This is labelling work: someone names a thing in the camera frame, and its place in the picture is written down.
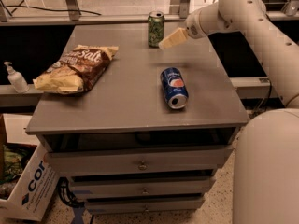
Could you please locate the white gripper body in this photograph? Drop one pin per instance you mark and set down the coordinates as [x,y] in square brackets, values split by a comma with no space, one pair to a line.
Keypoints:
[195,28]

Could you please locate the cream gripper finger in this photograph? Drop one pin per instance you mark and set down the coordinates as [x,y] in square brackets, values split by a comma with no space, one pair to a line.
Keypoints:
[179,36]

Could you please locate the green soda can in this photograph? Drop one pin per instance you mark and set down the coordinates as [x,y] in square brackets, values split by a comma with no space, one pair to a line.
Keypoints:
[155,28]

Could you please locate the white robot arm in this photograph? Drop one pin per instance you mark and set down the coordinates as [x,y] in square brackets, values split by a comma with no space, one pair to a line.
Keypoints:
[266,169]

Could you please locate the blue pepsi can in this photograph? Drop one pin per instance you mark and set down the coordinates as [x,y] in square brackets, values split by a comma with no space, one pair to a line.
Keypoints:
[175,91]

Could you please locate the brown yellow chip bag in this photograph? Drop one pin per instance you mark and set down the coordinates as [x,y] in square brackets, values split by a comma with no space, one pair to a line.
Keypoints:
[77,71]

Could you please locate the grey drawer cabinet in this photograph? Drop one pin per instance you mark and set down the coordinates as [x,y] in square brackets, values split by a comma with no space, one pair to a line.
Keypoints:
[126,108]

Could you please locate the top drawer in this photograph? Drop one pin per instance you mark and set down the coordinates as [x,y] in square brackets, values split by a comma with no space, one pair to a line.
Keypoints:
[138,161]

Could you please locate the drawer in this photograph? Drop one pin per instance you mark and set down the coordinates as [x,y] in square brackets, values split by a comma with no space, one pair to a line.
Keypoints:
[138,161]
[145,205]
[142,187]

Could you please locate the middle drawer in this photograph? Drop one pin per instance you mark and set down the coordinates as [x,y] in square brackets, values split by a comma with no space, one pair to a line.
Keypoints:
[142,187]

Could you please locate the white pump bottle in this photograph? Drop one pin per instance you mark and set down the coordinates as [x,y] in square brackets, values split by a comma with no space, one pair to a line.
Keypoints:
[16,79]

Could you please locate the bottom drawer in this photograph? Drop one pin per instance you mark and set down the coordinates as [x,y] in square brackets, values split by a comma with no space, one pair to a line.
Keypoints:
[145,205]

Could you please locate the white cardboard box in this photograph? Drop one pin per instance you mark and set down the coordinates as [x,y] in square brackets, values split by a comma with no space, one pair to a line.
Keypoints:
[31,195]

